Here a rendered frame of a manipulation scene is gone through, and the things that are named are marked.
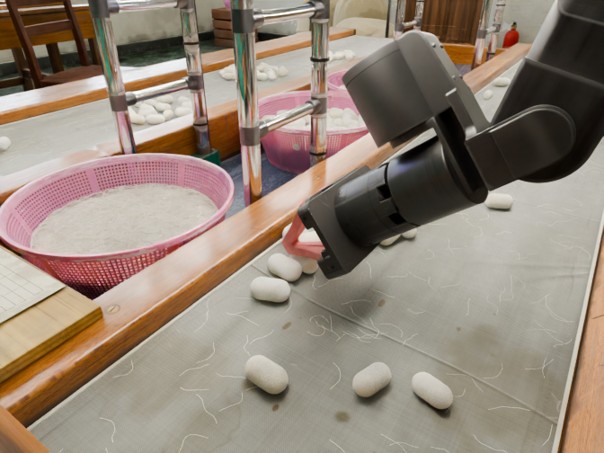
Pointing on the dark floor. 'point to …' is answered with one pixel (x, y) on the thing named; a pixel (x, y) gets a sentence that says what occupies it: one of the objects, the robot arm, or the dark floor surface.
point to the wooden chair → (50, 32)
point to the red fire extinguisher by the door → (510, 37)
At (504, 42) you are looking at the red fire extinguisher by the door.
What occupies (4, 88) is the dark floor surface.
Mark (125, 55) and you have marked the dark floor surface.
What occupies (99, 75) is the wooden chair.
